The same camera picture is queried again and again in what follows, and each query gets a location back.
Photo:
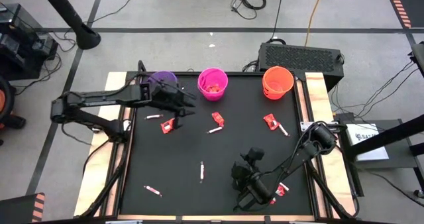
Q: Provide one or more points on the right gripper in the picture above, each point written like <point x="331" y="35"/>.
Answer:
<point x="242" y="176"/>

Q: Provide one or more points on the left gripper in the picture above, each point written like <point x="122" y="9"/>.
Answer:
<point x="162" y="94"/>

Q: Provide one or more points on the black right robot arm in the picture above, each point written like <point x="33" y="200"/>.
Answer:
<point x="324" y="136"/>

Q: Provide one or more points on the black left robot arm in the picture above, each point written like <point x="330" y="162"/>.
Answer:
<point x="99" y="96"/>

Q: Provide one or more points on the pink halloween bucket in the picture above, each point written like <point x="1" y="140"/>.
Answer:
<point x="212" y="97"/>

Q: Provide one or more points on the purple halloween bucket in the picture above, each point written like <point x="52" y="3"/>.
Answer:
<point x="165" y="75"/>

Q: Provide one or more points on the orange jack-o-lantern bucket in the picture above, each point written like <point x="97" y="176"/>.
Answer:
<point x="277" y="83"/>

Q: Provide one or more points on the wooden table side board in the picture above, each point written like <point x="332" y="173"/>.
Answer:
<point x="90" y="187"/>
<point x="316" y="91"/>

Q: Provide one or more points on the black computer case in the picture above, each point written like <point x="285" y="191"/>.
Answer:
<point x="298" y="60"/>

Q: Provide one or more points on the white labelled box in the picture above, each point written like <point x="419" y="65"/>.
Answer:
<point x="367" y="147"/>

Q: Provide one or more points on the black pole stand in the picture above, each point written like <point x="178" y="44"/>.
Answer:
<point x="66" y="12"/>

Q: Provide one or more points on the black stand beam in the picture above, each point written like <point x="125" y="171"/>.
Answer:
<point x="391" y="136"/>

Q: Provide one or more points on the black side platform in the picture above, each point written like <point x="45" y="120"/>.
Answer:
<point x="402" y="161"/>

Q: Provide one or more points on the black equipment rack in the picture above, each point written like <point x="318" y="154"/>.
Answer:
<point x="20" y="45"/>

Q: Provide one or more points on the orange black wheeled machine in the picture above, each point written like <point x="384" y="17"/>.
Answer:
<point x="6" y="113"/>

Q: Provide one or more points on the orange striped black ramp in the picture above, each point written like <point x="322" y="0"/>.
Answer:
<point x="410" y="2"/>
<point x="20" y="210"/>

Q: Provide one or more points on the black device on stand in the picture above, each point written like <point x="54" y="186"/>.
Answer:
<point x="419" y="58"/>

